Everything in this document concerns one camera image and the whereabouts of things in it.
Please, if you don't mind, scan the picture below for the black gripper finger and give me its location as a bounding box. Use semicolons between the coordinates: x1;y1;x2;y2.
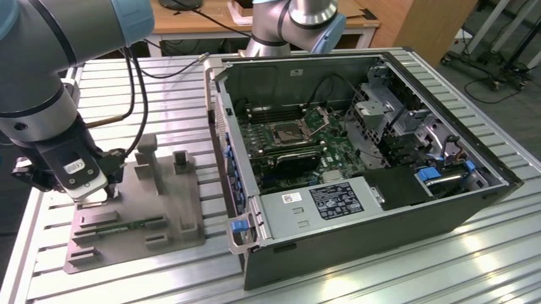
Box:
10;156;64;193
104;167;126;200

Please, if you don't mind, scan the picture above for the black RAM slot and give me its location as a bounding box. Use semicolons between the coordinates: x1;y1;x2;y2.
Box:
247;108;304;115
247;112;304;119
245;105;303;112
248;115;305;124

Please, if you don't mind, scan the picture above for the CPU socket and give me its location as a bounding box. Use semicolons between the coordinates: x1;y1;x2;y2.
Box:
268;121;316;149

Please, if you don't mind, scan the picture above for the green RAM stick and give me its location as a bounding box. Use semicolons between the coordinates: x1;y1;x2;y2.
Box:
96;220;149;238

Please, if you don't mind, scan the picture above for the grey parts rack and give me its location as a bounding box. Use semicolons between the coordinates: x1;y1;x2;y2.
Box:
62;132;208;276

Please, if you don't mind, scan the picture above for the grey power supply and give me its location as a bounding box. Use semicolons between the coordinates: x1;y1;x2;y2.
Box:
257;176;385;240

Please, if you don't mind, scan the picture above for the black expansion card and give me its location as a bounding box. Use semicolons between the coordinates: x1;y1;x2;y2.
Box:
268;151;321;180

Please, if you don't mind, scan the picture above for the wooden desk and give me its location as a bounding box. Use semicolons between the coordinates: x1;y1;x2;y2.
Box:
142;0;381;58

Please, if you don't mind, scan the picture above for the black round base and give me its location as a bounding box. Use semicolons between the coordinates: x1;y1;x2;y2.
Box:
158;0;204;10

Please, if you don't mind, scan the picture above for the green motherboard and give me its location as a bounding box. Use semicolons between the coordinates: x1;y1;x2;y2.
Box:
236;104;368;196

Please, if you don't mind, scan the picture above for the small silver heatsink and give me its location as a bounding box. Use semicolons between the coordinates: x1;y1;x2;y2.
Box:
323;170;353;183

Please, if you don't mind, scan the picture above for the metal socket cover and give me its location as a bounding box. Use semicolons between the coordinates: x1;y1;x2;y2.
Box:
300;106;331;136

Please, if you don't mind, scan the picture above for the white open box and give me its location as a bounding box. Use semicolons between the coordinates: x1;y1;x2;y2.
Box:
227;0;255;26

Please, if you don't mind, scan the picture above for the black open PC case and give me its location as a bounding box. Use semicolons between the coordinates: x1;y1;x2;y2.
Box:
201;50;524;291

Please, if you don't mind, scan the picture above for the metal drive cage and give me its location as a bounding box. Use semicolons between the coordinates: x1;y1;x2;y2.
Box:
344;58;427;168

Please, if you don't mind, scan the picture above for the black plastic shroud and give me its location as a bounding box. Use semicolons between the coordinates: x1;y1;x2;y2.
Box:
361;166;436;212

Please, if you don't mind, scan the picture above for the blue disk carrier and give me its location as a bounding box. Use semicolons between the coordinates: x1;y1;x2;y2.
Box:
415;161;476;194

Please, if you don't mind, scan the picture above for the wooden cabinet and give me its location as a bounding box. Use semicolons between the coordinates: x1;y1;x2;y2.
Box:
369;0;480;69

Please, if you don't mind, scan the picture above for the black wheeled base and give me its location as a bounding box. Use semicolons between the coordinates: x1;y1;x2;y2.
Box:
438;49;535;93

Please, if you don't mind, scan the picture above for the black camera cable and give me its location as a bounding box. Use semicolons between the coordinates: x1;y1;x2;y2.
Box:
100;47;149;175

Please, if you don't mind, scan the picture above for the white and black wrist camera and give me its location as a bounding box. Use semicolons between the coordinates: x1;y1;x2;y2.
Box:
53;151;109;203

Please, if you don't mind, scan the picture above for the thin cable with metal plug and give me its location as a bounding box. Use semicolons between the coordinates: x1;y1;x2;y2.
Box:
137;52;210;79

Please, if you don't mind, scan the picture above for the black looped case cable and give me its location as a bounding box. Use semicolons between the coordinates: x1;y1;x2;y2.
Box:
304;73;360;105

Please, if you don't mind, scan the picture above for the white metal frame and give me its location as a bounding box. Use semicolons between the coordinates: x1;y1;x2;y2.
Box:
454;0;541;69

